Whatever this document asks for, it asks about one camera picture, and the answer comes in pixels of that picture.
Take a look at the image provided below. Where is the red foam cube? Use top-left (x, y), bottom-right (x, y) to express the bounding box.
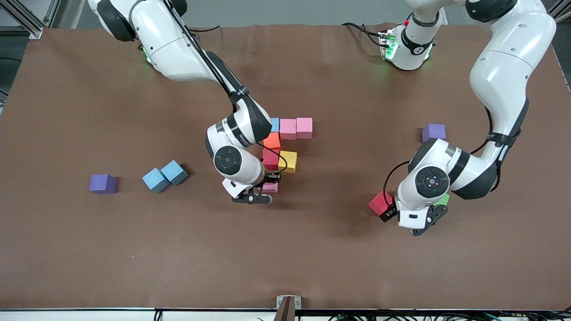
top-left (368, 191), bottom-right (396, 219)
top-left (262, 149), bottom-right (281, 171)

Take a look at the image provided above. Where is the yellow foam cube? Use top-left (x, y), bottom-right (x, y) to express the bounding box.
top-left (278, 151), bottom-right (298, 174)

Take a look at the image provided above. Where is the arm base connector plate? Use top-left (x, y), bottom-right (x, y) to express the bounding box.
top-left (379, 29), bottom-right (398, 61)

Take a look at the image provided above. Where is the brown table mat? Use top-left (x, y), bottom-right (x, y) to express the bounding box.
top-left (0, 23), bottom-right (571, 310)

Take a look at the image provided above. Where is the purple foam cube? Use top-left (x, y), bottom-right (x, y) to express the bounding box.
top-left (422, 123), bottom-right (447, 144)
top-left (89, 174), bottom-right (117, 195)

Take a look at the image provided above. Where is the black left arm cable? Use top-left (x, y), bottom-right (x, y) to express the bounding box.
top-left (383, 99), bottom-right (504, 211)

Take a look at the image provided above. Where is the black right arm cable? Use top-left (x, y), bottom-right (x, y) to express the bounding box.
top-left (161, 0), bottom-right (289, 175)

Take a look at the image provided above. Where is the grey metal bracket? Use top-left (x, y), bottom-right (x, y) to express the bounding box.
top-left (276, 295), bottom-right (302, 321)

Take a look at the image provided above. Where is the aluminium frame post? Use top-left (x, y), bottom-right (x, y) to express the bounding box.
top-left (0, 0), bottom-right (61, 40)
top-left (551, 0), bottom-right (571, 19)

